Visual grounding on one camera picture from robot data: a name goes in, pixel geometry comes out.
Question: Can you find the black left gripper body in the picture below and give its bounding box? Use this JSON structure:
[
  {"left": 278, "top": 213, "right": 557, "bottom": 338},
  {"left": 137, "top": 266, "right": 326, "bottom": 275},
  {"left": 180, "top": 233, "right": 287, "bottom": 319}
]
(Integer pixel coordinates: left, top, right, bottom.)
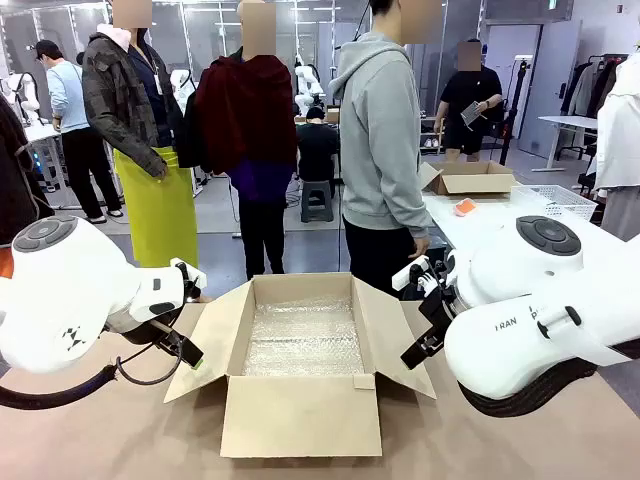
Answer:
[{"left": 155, "top": 324, "right": 200, "bottom": 363}]

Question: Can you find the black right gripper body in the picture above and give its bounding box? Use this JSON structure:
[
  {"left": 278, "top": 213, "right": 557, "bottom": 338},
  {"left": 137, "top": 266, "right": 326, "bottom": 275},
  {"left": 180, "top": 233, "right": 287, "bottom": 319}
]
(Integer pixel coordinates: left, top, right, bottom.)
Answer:
[{"left": 418, "top": 283, "right": 460, "bottom": 339}]

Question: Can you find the gray hoodie person's right hand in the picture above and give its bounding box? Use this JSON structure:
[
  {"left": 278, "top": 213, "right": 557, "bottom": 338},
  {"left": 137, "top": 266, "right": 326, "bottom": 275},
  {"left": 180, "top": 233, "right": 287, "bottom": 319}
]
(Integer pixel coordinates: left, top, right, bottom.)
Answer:
[{"left": 409, "top": 233, "right": 433, "bottom": 259}]

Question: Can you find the white table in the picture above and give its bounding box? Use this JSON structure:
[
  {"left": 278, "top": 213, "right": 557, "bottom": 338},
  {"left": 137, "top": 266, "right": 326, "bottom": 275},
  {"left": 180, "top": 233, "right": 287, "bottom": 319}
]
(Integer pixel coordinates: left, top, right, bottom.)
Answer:
[{"left": 422, "top": 192, "right": 632, "bottom": 261}]

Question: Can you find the clear bubble wrap sheet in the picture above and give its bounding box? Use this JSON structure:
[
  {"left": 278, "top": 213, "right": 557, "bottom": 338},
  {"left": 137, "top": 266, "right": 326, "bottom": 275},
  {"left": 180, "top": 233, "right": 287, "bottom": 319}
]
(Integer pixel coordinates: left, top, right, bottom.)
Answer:
[{"left": 242, "top": 297, "right": 367, "bottom": 378}]

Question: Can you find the large open cardboard box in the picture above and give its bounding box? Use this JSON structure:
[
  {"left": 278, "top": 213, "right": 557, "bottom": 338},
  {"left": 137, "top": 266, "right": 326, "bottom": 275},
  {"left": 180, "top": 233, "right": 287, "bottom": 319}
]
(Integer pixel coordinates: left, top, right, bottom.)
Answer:
[{"left": 163, "top": 272, "right": 437, "bottom": 459}]

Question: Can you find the yellow-green skirt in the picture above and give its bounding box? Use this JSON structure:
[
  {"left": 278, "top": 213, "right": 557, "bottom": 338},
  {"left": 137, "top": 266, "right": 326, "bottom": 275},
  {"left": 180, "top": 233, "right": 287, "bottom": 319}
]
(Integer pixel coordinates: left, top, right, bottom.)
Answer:
[{"left": 113, "top": 146, "right": 200, "bottom": 269}]

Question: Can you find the small open cardboard box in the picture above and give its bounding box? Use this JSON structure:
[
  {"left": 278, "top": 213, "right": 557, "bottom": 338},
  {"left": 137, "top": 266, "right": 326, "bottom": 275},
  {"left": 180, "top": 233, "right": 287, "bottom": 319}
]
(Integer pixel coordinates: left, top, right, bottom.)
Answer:
[{"left": 418, "top": 160, "right": 518, "bottom": 197}]

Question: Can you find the white plastic basket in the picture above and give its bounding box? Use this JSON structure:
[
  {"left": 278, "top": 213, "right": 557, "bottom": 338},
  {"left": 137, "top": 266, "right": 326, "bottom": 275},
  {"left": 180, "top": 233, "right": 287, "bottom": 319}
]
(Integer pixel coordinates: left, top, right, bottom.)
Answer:
[{"left": 510, "top": 183, "right": 599, "bottom": 222}]

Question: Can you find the gray step stool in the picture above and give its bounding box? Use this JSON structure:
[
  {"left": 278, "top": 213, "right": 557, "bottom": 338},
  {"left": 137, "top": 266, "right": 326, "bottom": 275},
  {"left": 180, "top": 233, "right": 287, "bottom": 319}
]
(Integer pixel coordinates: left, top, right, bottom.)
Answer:
[{"left": 299, "top": 179, "right": 335, "bottom": 224}]

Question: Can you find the person in gray hoodie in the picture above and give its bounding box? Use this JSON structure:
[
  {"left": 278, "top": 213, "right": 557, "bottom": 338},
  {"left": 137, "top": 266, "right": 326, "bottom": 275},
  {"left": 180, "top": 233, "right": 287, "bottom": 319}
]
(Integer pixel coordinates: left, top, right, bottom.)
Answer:
[{"left": 329, "top": 0, "right": 445, "bottom": 301}]

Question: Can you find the seated person in black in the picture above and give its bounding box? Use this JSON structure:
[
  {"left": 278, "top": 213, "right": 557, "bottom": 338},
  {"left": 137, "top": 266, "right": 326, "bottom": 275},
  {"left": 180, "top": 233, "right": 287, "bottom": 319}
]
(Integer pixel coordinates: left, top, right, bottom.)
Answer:
[{"left": 295, "top": 106, "right": 342, "bottom": 184}]

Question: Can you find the person in black t-shirt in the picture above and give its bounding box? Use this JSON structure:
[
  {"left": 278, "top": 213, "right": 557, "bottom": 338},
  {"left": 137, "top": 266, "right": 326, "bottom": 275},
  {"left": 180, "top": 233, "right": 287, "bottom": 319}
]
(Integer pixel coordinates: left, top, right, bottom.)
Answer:
[{"left": 433, "top": 39, "right": 505, "bottom": 164}]

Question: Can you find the black tripod stand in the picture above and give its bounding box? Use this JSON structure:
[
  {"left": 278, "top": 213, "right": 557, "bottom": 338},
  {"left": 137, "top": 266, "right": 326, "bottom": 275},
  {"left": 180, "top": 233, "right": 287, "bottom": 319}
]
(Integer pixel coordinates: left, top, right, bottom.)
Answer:
[{"left": 498, "top": 56, "right": 532, "bottom": 167}]

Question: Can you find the white background desk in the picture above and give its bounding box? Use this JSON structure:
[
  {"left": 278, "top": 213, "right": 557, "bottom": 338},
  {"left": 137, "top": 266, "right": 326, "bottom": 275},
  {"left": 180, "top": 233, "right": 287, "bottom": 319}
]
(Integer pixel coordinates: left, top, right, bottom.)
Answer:
[{"left": 530, "top": 114, "right": 601, "bottom": 174}]

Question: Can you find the dark hanging garment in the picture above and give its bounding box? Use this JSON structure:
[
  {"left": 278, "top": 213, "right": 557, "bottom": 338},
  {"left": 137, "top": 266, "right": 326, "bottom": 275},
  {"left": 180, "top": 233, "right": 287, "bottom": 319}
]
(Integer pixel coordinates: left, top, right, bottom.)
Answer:
[{"left": 0, "top": 94, "right": 54, "bottom": 247}]

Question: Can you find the white hanging garment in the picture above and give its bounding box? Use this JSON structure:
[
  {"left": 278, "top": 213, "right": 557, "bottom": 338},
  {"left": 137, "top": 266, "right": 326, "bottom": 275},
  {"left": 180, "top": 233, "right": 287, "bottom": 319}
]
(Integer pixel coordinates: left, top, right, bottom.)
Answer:
[{"left": 593, "top": 49, "right": 640, "bottom": 242}]

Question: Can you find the man in light blue sweater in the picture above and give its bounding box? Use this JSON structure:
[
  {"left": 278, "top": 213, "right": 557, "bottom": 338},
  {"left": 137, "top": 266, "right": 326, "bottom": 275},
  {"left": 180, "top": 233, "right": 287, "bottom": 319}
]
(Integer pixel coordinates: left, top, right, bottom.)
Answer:
[{"left": 33, "top": 39, "right": 124, "bottom": 224}]

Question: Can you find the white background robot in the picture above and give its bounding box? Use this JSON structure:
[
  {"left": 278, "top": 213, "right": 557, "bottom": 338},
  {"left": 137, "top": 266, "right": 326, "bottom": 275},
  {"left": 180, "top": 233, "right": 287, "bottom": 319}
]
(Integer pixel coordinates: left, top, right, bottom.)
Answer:
[{"left": 293, "top": 57, "right": 326, "bottom": 119}]

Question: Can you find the clothes rack with dark garments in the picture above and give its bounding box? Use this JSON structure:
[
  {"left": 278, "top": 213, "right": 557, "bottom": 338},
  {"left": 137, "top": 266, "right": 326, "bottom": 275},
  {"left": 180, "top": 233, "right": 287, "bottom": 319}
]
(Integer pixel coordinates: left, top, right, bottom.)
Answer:
[{"left": 559, "top": 52, "right": 629, "bottom": 119}]

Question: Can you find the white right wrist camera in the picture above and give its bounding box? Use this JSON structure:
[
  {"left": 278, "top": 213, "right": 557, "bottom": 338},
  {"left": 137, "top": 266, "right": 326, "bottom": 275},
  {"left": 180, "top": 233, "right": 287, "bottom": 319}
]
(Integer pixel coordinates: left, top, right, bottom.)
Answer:
[{"left": 391, "top": 254, "right": 441, "bottom": 297}]

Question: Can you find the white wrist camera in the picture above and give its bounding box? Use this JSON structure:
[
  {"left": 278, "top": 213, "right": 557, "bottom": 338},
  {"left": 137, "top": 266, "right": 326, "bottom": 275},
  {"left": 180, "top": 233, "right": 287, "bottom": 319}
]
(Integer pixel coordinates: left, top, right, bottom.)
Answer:
[
  {"left": 169, "top": 258, "right": 209, "bottom": 304},
  {"left": 391, "top": 254, "right": 441, "bottom": 297}
]

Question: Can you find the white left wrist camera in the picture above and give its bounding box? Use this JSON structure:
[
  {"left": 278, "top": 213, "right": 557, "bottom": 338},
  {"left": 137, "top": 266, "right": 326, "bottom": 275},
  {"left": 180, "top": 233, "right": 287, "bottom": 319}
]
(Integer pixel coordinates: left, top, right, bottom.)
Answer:
[{"left": 169, "top": 258, "right": 209, "bottom": 304}]

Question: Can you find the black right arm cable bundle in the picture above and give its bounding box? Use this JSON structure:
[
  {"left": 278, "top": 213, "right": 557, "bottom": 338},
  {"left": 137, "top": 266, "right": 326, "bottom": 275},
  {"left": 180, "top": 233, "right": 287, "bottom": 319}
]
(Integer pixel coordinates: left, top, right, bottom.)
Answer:
[{"left": 457, "top": 339, "right": 640, "bottom": 419}]

